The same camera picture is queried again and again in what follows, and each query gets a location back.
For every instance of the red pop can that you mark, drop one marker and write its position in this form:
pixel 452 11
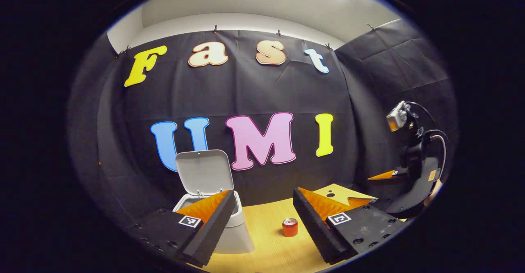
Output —
pixel 290 228

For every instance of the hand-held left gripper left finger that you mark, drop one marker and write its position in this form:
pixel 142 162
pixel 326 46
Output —
pixel 213 232

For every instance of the black backdrop cloth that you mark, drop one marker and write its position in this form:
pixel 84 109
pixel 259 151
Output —
pixel 246 92

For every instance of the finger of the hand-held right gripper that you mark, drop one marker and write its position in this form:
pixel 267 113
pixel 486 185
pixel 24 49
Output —
pixel 361 202
pixel 385 176

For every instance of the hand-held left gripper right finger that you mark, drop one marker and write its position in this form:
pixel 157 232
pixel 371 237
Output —
pixel 318 232

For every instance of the row of black cloth clips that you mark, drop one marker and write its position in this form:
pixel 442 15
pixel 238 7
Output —
pixel 215 28

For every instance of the white desktop garbage bin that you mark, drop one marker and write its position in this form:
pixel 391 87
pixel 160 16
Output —
pixel 201 170

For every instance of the wooden desktop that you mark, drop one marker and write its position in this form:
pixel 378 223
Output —
pixel 266 242

